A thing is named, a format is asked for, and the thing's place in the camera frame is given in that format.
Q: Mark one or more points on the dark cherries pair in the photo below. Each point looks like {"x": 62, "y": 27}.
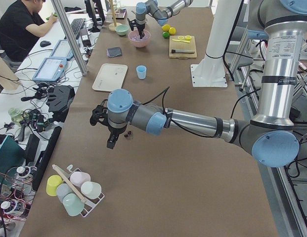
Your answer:
{"x": 128, "y": 135}

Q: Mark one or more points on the steel muddler black tip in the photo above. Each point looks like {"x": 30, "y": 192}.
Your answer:
{"x": 173, "y": 51}

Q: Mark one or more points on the black keyboard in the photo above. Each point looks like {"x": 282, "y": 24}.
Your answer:
{"x": 76, "y": 26}

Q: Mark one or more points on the yellow cup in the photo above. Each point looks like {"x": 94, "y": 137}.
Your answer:
{"x": 52, "y": 184}

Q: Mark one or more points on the grey folded cloth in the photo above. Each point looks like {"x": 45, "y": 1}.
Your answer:
{"x": 114, "y": 52}

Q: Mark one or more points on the white cup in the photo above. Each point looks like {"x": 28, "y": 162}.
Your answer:
{"x": 90, "y": 189}

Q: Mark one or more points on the black computer mouse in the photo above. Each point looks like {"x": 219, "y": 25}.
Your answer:
{"x": 45, "y": 43}

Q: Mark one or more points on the black box with label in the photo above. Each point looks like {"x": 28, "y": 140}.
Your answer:
{"x": 85, "y": 37}

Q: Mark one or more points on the cream rabbit tray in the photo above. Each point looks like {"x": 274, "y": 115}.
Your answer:
{"x": 110, "y": 77}

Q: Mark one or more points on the pink cup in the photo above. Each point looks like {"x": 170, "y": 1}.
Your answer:
{"x": 77, "y": 178}

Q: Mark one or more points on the light blue plastic cup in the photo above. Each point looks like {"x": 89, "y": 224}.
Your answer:
{"x": 141, "y": 71}

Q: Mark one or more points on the pink bowl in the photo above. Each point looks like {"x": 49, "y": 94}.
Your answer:
{"x": 140, "y": 44}

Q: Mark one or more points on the mint green cup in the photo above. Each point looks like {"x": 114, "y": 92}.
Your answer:
{"x": 73, "y": 204}

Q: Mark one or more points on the whole yellow lemon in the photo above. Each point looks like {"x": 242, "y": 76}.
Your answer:
{"x": 172, "y": 31}
{"x": 166, "y": 27}

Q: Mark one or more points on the green bowl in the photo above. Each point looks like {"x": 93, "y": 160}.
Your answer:
{"x": 122, "y": 30}

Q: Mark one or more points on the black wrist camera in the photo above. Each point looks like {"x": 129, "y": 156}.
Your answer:
{"x": 132, "y": 24}
{"x": 100, "y": 115}

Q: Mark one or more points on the dark tray at table end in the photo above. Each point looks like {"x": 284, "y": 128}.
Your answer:
{"x": 120, "y": 14}

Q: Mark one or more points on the teach pendant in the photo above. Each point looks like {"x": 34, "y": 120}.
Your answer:
{"x": 50, "y": 69}
{"x": 62, "y": 49}

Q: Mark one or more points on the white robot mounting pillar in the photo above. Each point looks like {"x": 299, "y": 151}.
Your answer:
{"x": 210, "y": 71}

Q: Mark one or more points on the pile of ice cubes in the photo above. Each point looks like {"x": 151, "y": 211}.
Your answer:
{"x": 134, "y": 36}

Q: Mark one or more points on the aluminium frame post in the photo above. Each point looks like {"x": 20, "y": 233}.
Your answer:
{"x": 69, "y": 35}

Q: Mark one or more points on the near teach pendant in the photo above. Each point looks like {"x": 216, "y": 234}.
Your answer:
{"x": 50, "y": 69}

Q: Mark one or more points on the white wire cup rack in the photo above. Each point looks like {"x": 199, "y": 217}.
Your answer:
{"x": 90, "y": 203}

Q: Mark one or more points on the green lime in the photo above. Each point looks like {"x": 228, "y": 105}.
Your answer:
{"x": 165, "y": 35}

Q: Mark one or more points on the wooden mug tree stand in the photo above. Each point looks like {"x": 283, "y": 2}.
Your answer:
{"x": 112, "y": 26}

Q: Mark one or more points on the wooden rack handle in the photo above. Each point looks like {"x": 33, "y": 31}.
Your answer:
{"x": 64, "y": 176}

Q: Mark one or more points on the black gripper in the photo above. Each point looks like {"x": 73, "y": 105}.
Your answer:
{"x": 140, "y": 26}
{"x": 113, "y": 130}

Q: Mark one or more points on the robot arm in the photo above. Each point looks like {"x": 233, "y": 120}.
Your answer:
{"x": 160, "y": 15}
{"x": 268, "y": 135}

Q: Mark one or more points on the far teach pendant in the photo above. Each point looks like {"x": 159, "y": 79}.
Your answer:
{"x": 62, "y": 49}

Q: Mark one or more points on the wooden cutting board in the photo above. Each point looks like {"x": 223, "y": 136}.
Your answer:
{"x": 184, "y": 46}

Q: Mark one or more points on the grey cup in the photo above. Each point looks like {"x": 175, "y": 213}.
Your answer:
{"x": 62, "y": 191}

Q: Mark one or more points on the yellow plastic knife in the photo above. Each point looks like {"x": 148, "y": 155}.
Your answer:
{"x": 181, "y": 40}

